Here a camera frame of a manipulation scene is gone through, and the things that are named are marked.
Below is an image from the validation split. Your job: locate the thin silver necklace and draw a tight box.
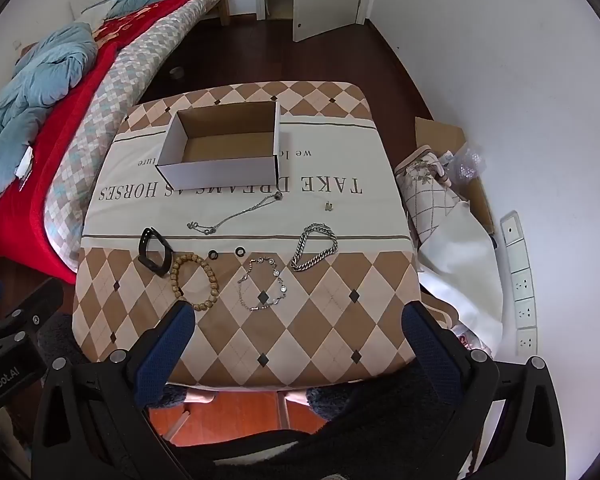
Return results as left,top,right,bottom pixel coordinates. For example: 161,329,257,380
186,191,284,235

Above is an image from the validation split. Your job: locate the white power strip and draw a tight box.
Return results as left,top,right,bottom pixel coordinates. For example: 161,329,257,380
500,212,538,356

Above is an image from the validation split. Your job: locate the white packet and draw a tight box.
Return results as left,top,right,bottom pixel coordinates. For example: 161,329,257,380
15,146,35,178

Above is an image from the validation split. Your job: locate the blue crumpled duvet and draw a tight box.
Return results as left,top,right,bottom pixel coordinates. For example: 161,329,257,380
0,22,99,226

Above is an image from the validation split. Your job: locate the diamond pattern printed tablecloth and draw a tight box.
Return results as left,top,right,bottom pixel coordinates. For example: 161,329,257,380
71,81,423,391

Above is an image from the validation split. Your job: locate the brown cardboard sheet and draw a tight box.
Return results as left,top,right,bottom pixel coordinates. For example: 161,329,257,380
414,116,496,236

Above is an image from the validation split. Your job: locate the wooden bead bracelet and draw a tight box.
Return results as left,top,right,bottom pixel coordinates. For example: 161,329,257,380
170,253,222,312

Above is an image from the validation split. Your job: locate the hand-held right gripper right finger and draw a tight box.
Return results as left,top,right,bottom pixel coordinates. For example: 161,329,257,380
402,301,567,480

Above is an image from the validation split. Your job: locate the chunky silver chain bracelet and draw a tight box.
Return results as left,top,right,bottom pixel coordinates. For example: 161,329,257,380
290,223,339,273

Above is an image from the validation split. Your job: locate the red blanket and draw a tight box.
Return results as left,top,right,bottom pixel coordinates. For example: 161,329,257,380
0,0,213,286

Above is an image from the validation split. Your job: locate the black smart band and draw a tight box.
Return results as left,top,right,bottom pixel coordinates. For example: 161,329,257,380
138,227,173,277

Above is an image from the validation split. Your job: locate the clear plastic bag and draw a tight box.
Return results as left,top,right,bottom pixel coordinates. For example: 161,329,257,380
450,142,487,181

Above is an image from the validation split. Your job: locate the white cloth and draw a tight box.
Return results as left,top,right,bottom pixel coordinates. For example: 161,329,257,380
417,200,506,356

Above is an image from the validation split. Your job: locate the white table leg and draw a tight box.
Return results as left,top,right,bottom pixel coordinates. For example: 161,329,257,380
276,390,292,431

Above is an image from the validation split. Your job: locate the white cardboard box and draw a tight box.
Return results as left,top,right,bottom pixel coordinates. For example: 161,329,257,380
155,100,282,190

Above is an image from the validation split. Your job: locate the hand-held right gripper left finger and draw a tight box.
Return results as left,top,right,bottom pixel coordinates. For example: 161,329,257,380
32,300,196,480

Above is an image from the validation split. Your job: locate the floral quilted cloth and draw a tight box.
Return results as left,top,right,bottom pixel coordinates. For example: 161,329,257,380
394,145,473,248

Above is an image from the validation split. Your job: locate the checkered bedspread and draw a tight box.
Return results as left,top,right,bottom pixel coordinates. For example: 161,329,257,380
45,0,228,273

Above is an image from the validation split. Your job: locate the silver crystal link bracelet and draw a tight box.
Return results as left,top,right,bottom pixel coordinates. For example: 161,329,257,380
237,256,288,312

